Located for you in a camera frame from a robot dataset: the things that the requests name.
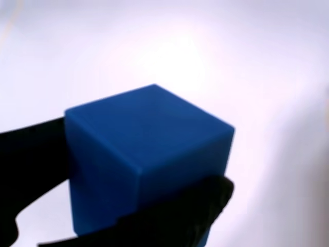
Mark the blue cube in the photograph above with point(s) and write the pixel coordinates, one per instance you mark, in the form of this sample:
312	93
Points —
144	133

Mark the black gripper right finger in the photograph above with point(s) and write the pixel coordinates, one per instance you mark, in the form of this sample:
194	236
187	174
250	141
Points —
167	221

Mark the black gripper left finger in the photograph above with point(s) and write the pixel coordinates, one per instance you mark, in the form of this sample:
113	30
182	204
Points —
33	159

